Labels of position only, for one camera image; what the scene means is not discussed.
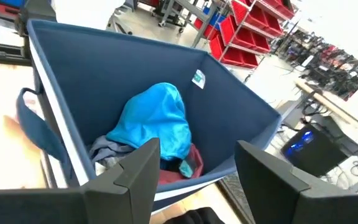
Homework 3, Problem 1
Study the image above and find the metal shelf rack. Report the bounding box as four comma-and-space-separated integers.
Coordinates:
191, 0, 298, 70

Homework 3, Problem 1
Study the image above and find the grey-blue knit garment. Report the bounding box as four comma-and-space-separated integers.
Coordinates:
88, 135, 136, 175

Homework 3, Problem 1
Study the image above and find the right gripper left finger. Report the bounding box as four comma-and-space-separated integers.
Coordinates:
81, 138, 162, 224

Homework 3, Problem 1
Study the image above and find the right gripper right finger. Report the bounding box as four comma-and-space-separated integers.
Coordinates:
234, 139, 311, 224

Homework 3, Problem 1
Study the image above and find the grey metal cart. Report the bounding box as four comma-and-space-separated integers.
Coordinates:
155, 0, 222, 49

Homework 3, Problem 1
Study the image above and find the black garment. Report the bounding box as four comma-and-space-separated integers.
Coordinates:
162, 207, 227, 224

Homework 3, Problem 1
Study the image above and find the navy white striped fabric bin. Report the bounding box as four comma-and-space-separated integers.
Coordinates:
16, 18, 282, 215

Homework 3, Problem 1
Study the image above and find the bright blue garment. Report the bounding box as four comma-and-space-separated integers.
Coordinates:
106, 82, 196, 180

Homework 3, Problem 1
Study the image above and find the red storage bin row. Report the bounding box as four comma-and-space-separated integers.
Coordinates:
237, 0, 296, 20
219, 0, 284, 54
209, 34, 260, 70

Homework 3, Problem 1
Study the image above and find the workbench with cables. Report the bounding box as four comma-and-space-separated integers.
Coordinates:
275, 27, 358, 100

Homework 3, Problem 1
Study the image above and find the black floor mat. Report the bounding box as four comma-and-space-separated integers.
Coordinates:
216, 172, 257, 224

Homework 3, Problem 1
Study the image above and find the black box with blue light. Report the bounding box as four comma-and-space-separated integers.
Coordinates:
280, 123, 350, 178

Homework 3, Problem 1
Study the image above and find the long wooden stick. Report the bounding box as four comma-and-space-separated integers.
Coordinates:
293, 77, 358, 144

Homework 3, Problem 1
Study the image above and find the black aluminium table frame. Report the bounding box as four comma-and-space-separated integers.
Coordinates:
0, 40, 32, 67

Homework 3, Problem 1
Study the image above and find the red garment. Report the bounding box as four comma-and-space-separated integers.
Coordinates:
157, 142, 204, 185

